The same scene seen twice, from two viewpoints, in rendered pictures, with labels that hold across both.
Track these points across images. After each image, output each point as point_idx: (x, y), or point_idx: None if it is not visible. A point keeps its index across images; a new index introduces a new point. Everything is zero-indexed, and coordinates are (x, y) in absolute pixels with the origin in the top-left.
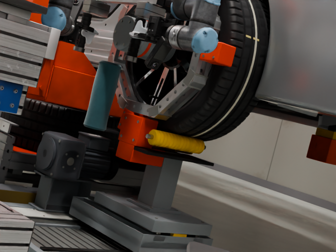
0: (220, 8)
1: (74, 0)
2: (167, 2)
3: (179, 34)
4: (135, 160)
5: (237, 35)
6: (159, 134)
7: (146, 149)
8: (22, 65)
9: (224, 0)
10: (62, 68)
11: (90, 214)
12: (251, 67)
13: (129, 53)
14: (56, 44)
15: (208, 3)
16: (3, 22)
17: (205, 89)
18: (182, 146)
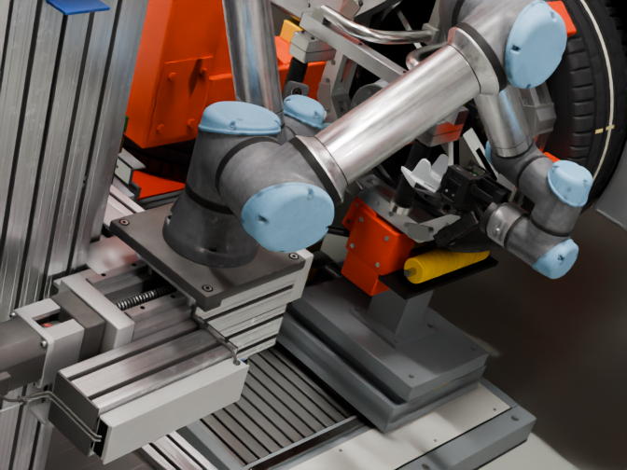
0: (554, 78)
1: (294, 90)
2: (470, 109)
3: (509, 237)
4: (378, 291)
5: (582, 141)
6: (426, 269)
7: (399, 281)
8: (257, 331)
9: (564, 68)
10: (223, 79)
11: (289, 334)
12: (596, 173)
13: (401, 202)
14: (305, 277)
15: (570, 206)
16: (235, 297)
17: None
18: (457, 268)
